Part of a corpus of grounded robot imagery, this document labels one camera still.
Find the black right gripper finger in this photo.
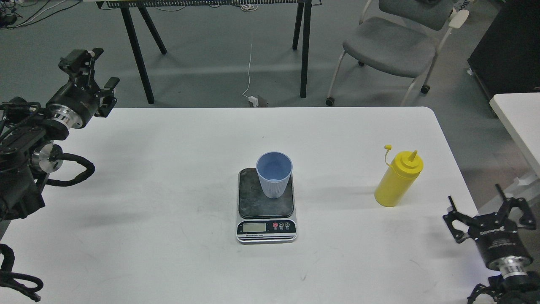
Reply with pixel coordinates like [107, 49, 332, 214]
[443, 195, 481, 244]
[495, 184, 537, 232]

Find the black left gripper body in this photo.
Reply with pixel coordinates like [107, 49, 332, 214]
[46, 82, 101, 129]

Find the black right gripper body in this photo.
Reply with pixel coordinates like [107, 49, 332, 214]
[468, 213, 533, 279]

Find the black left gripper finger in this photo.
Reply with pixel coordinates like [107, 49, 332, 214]
[58, 48, 104, 94]
[95, 77, 120, 118]

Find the yellow squeeze seasoning bottle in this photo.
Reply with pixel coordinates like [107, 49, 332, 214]
[374, 150, 424, 207]

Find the blue ribbed plastic cup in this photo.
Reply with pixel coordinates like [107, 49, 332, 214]
[255, 151, 293, 199]

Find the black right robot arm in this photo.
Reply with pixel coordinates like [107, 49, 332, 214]
[443, 185, 540, 304]

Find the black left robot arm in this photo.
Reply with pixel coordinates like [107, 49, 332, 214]
[0, 48, 119, 222]

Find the digital kitchen scale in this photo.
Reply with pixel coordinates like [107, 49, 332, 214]
[236, 168, 298, 244]

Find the white side table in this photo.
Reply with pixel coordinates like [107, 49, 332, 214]
[489, 92, 540, 181]

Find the white power plug adapter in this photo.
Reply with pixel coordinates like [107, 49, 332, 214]
[247, 95, 268, 108]

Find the black cabinet right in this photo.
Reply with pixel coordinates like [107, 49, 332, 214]
[467, 0, 540, 100]

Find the grey office chair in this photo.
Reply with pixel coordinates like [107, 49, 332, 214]
[325, 0, 469, 106]

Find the black leg background table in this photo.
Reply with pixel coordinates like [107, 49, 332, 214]
[96, 0, 323, 104]

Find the floor cables top left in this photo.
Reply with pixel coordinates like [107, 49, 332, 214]
[0, 0, 81, 29]

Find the white hanging cable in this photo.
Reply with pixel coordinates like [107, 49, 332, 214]
[243, 33, 254, 98]

